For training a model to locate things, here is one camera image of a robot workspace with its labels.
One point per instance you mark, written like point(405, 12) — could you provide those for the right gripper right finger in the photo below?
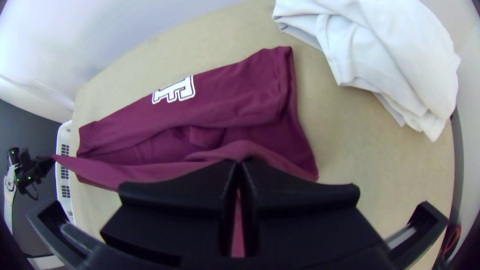
point(300, 217)

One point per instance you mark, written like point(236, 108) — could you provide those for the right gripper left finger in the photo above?
point(180, 217)

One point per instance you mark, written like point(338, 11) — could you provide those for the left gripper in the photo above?
point(41, 168)

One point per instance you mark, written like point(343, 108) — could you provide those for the maroon t-shirt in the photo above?
point(232, 112)

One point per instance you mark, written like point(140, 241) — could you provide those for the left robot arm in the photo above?
point(15, 176)

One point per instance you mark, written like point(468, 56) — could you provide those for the white laundry basket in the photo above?
point(65, 176)

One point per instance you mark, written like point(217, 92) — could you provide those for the pile of white folded clothes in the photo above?
point(382, 56)

